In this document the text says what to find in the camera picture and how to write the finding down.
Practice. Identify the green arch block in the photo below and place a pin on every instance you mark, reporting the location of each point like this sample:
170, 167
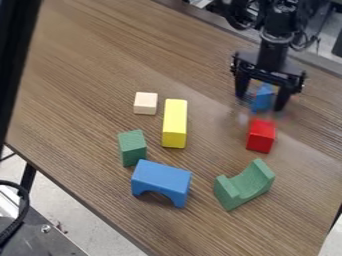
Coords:
244, 185

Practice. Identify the yellow long block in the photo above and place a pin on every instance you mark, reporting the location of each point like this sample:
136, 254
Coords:
174, 122

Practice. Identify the cream cube block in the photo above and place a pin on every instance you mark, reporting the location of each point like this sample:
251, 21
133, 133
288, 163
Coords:
145, 103

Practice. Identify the blue arch block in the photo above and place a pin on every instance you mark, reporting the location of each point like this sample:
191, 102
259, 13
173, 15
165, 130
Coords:
161, 181

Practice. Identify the blue triangle block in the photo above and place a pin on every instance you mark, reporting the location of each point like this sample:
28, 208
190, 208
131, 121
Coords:
263, 97

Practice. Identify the red cube block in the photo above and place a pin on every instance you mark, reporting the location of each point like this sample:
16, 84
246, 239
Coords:
261, 136

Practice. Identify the green cube block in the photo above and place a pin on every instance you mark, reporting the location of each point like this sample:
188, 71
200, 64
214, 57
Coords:
132, 147

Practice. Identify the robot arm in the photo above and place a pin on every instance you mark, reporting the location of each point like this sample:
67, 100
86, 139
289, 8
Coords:
277, 23

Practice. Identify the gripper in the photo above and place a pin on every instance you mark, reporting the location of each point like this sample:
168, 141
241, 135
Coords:
270, 65

